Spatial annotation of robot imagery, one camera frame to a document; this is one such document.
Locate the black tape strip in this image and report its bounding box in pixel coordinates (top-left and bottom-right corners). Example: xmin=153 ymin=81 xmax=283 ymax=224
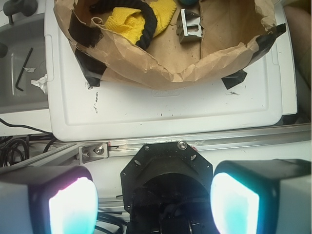
xmin=221 ymin=70 xmax=248 ymax=90
xmin=75 ymin=49 xmax=107 ymax=87

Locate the black hex key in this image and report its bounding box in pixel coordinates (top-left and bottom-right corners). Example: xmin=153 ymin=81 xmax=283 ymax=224
xmin=15 ymin=47 xmax=33 ymax=92

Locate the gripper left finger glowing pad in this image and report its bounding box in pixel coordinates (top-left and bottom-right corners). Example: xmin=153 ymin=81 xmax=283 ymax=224
xmin=0 ymin=165 xmax=98 ymax=234

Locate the black tape strip left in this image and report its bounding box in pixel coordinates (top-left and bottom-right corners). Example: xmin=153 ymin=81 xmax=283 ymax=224
xmin=75 ymin=49 xmax=107 ymax=87

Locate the blue dimpled ball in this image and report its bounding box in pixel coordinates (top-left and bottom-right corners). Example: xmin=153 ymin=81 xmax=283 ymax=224
xmin=180 ymin=0 xmax=198 ymax=6

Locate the black tape strip right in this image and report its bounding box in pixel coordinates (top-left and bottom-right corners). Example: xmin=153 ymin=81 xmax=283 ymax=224
xmin=221 ymin=70 xmax=248 ymax=90

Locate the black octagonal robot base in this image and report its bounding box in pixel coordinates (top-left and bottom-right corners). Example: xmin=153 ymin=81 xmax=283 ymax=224
xmin=120 ymin=141 xmax=217 ymax=234

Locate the black cable bundle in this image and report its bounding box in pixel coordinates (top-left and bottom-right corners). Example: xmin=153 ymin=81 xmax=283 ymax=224
xmin=0 ymin=117 xmax=57 ymax=169

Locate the white plastic tray lid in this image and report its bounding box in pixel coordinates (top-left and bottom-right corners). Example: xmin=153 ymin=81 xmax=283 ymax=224
xmin=45 ymin=0 xmax=282 ymax=141

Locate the aluminium extrusion rail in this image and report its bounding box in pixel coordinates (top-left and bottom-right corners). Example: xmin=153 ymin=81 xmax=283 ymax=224
xmin=0 ymin=123 xmax=312 ymax=166

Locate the grey plastic bin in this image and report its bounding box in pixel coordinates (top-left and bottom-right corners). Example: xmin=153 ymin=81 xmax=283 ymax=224
xmin=0 ymin=13 xmax=48 ymax=114

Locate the crumpled white paper scrap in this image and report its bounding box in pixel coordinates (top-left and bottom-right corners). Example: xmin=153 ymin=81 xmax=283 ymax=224
xmin=31 ymin=74 xmax=48 ymax=95

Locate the brown paper bag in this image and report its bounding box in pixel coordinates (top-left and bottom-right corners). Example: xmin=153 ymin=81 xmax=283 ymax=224
xmin=54 ymin=0 xmax=278 ymax=90

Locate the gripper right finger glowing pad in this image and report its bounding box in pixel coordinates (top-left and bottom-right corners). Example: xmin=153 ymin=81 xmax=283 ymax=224
xmin=210 ymin=159 xmax=312 ymax=234

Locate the yellow cloth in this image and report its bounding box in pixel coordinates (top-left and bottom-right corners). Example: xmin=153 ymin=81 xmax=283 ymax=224
xmin=104 ymin=0 xmax=177 ymax=44

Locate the grey metal bracket block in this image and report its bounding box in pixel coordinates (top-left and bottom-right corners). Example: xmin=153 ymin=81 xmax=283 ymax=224
xmin=176 ymin=8 xmax=202 ymax=44

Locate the metal corner bracket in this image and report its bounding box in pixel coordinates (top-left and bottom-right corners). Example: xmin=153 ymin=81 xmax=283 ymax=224
xmin=78 ymin=142 xmax=109 ymax=164

